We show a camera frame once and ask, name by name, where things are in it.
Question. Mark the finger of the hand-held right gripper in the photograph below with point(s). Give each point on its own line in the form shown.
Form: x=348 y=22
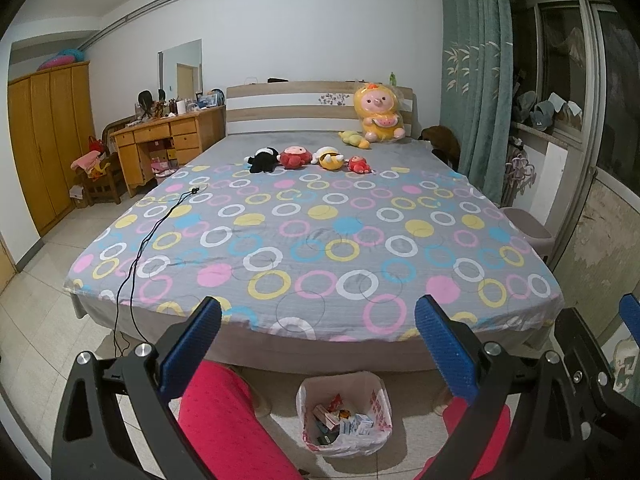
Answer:
x=585 y=355
x=629 y=310

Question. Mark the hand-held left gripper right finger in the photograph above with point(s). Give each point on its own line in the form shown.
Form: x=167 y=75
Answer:
x=447 y=355

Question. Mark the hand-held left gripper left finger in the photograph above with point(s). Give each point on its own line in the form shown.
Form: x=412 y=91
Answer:
x=192 y=345

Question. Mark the white red print plastic bag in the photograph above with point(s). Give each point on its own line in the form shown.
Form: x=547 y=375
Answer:
x=380 y=400

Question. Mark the white blue milk carton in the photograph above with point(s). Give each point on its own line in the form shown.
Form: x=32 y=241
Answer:
x=361 y=424

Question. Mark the yellow black round wrapper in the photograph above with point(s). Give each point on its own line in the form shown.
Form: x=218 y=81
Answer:
x=344 y=414

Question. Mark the red white long box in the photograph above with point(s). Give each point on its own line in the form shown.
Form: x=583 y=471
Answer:
x=324 y=416

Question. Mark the dark green box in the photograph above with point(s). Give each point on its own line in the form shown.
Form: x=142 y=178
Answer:
x=324 y=439

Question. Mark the blue white printed cloth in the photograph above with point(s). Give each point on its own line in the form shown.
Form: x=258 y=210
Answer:
x=625 y=357

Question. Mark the person's left leg red pants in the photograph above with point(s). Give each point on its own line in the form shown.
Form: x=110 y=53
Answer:
x=225 y=420

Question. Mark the grey plastic stool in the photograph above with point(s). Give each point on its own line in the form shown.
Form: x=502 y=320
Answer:
x=530 y=230

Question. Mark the white board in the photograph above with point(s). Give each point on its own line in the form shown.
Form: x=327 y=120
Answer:
x=555 y=185

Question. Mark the grey circle print bedsheet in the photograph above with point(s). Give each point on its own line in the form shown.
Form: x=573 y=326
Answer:
x=320 y=240

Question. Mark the wooden chair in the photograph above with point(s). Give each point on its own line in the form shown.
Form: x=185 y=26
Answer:
x=107 y=185

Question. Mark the white clothes hangers bundle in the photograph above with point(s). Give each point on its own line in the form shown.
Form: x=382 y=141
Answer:
x=520 y=165

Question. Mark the pink boxes under desk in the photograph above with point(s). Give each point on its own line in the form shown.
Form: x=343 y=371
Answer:
x=164 y=161

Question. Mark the black white plush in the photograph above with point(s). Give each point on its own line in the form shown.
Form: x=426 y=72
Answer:
x=262 y=160

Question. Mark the small red plush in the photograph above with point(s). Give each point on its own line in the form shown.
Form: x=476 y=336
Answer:
x=358 y=165

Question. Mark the pink clothes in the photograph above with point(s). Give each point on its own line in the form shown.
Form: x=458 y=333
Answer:
x=87 y=161

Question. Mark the brown garment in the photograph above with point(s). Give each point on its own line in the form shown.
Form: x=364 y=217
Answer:
x=442 y=142

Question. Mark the red plush with pink face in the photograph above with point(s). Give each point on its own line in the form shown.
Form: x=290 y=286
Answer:
x=295 y=157

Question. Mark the grey caps pile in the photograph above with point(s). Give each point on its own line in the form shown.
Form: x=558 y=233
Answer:
x=542 y=112

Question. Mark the yellow wooden desk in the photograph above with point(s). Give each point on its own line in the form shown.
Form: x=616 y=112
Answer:
x=190 y=125

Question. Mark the yellow plush with white cap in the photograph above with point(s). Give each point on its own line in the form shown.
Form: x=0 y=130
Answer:
x=329 y=160

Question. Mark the yellow green small plush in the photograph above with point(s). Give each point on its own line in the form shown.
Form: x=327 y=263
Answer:
x=352 y=138

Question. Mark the white paper roll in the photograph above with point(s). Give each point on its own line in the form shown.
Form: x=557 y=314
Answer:
x=181 y=106

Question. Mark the yellow wooden wardrobe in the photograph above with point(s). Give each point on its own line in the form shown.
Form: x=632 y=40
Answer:
x=50 y=145

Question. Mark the blue white box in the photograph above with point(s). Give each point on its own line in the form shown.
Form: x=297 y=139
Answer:
x=210 y=100

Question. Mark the black round desk object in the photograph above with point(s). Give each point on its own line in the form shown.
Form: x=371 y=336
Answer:
x=145 y=100

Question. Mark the large yellow pig plush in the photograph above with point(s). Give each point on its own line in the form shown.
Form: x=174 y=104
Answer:
x=377 y=110

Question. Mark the green leaf print curtain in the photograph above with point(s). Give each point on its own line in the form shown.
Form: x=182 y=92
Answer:
x=475 y=85

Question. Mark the window frame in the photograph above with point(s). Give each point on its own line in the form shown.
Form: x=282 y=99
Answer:
x=595 y=135

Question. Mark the bed frame with striped headboard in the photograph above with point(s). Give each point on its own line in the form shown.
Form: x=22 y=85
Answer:
x=275 y=110

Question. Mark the wall mirror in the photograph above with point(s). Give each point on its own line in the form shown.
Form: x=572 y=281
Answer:
x=180 y=70

